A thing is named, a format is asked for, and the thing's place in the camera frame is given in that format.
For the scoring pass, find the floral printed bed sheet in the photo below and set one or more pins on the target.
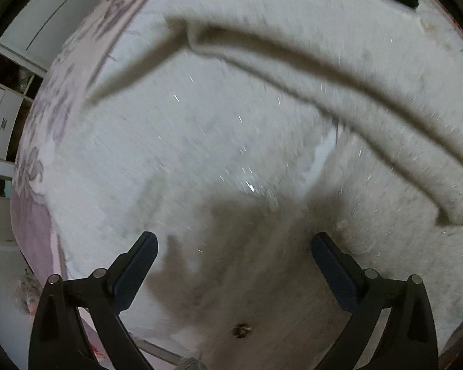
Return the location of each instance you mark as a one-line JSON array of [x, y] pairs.
[[34, 223]]

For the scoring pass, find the white drawer unit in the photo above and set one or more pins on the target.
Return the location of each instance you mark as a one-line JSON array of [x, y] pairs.
[[0, 119]]

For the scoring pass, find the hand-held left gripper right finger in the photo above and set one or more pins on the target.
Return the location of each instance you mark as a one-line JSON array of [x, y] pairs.
[[333, 268]]

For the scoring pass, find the white fuzzy sweater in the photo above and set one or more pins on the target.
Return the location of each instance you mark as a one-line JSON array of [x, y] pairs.
[[216, 123]]

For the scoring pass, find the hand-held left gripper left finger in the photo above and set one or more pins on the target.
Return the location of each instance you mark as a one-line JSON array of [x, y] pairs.
[[135, 268]]

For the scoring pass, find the white wardrobe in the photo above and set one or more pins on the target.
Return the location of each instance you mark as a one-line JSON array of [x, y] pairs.
[[50, 19]]

